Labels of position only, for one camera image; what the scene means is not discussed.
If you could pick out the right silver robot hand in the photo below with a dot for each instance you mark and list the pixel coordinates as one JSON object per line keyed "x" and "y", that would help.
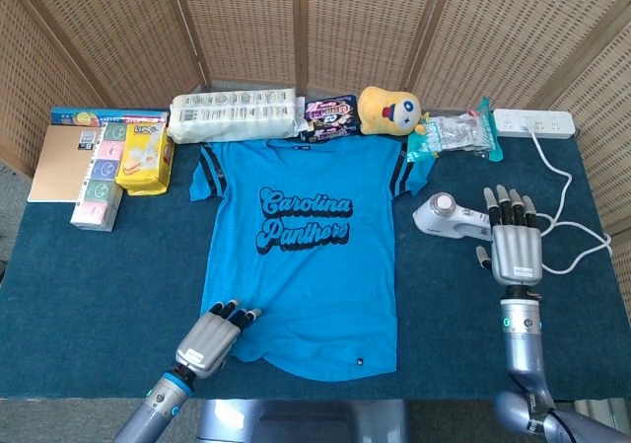
{"x": 517, "y": 250}

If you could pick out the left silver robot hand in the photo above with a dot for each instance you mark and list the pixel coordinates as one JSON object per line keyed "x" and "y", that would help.
{"x": 209, "y": 344}

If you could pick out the white handheld garment steamer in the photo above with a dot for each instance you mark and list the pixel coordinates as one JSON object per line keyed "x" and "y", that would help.
{"x": 439, "y": 218}

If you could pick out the blue Carolina Panthers t-shirt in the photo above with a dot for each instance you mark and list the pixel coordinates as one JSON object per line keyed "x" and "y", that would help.
{"x": 305, "y": 285}

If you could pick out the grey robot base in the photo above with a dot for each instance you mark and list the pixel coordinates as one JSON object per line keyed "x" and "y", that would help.
{"x": 296, "y": 420}

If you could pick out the dark teal table mat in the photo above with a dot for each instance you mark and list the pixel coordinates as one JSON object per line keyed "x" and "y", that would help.
{"x": 98, "y": 290}

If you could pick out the white power strip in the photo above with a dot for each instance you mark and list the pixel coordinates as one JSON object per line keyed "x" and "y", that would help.
{"x": 535, "y": 123}

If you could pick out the clear bag with teal edge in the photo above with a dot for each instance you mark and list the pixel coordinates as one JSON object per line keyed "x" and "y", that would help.
{"x": 463, "y": 132}

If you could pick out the small light green packet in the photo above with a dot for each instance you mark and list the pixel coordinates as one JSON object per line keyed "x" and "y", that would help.
{"x": 424, "y": 142}

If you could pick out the pastel tissue box pack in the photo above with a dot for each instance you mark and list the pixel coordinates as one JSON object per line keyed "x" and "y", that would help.
{"x": 101, "y": 186}

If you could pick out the yellow plush toy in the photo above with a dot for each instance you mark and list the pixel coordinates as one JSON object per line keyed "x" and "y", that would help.
{"x": 387, "y": 110}

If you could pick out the yellow snack bag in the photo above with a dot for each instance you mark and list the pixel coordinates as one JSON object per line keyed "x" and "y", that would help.
{"x": 143, "y": 162}

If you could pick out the dark purple pad pack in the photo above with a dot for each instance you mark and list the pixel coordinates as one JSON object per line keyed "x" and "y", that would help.
{"x": 330, "y": 117}

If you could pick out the large white tissue pack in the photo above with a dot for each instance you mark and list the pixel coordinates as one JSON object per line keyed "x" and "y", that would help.
{"x": 231, "y": 115}

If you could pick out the brown notebook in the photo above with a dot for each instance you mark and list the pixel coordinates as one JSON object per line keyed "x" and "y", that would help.
{"x": 56, "y": 167}

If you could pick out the blue box with fruit print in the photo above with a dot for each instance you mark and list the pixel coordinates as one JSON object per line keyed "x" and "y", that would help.
{"x": 98, "y": 116}

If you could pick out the wicker folding screen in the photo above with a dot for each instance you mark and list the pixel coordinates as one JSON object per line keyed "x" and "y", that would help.
{"x": 246, "y": 28}

